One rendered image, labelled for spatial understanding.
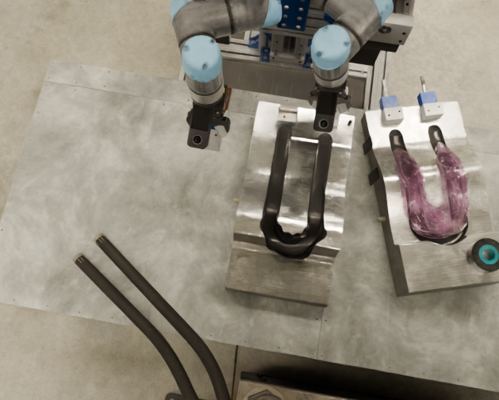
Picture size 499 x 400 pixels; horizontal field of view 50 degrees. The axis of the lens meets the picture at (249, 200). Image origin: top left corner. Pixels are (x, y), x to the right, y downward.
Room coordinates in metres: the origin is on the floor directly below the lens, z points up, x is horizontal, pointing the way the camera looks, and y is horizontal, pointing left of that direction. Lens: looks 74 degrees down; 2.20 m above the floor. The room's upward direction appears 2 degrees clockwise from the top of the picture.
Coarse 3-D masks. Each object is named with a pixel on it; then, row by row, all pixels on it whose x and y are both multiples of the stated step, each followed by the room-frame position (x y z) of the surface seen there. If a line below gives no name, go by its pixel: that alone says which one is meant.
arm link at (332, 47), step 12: (336, 24) 0.63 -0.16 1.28; (324, 36) 0.59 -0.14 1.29; (336, 36) 0.59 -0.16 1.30; (348, 36) 0.59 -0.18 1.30; (312, 48) 0.57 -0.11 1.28; (324, 48) 0.56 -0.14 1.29; (336, 48) 0.56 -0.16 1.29; (348, 48) 0.57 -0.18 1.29; (324, 60) 0.55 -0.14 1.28; (336, 60) 0.55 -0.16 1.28; (348, 60) 0.57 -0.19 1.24; (324, 72) 0.55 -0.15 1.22; (336, 72) 0.55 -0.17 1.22
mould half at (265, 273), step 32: (256, 128) 0.57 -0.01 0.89; (352, 128) 0.58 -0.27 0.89; (256, 160) 0.48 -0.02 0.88; (288, 160) 0.48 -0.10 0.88; (256, 192) 0.39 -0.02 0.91; (288, 192) 0.39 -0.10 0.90; (256, 224) 0.30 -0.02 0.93; (288, 224) 0.30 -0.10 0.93; (256, 256) 0.23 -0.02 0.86; (320, 256) 0.24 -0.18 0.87; (256, 288) 0.15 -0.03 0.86; (288, 288) 0.16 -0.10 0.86; (320, 288) 0.16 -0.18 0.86
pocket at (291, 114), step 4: (280, 108) 0.64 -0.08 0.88; (284, 108) 0.64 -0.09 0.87; (288, 108) 0.64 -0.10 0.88; (280, 112) 0.63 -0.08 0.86; (284, 112) 0.63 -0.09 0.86; (288, 112) 0.63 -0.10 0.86; (292, 112) 0.63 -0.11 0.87; (296, 112) 0.63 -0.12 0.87; (280, 116) 0.62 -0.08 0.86; (288, 116) 0.62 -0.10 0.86; (292, 116) 0.62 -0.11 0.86; (296, 116) 0.62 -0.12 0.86; (284, 120) 0.61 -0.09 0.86; (288, 120) 0.61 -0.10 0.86; (292, 120) 0.61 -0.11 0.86; (296, 120) 0.61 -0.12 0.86
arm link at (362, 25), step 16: (336, 0) 0.68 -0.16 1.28; (352, 0) 0.67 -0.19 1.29; (368, 0) 0.67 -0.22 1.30; (384, 0) 0.67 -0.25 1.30; (336, 16) 0.66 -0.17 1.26; (352, 16) 0.64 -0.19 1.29; (368, 16) 0.64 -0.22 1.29; (384, 16) 0.65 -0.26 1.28; (352, 32) 0.61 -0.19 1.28; (368, 32) 0.62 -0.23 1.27
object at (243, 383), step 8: (240, 384) -0.08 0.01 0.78; (248, 384) -0.07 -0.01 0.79; (256, 384) -0.07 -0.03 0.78; (264, 384) -0.07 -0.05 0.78; (272, 384) -0.08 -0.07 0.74; (240, 392) -0.09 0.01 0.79; (280, 392) -0.09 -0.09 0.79; (288, 392) -0.09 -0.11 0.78; (296, 392) -0.09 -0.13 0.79; (304, 392) -0.09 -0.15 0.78; (312, 392) -0.09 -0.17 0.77
